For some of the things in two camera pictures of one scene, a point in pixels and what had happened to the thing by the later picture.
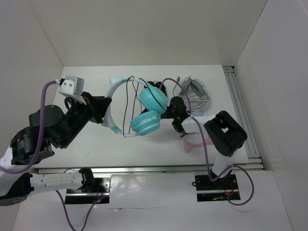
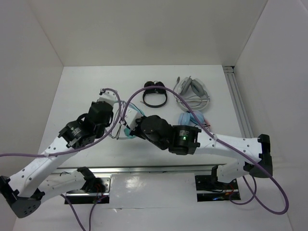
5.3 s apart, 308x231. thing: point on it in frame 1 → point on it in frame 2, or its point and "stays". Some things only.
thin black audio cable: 141,101 → 117,134
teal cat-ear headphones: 153,101 → 127,132
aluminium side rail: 254,161 stays
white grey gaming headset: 196,91 stays
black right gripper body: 166,115 → 137,131
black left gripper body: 81,113 → 101,131
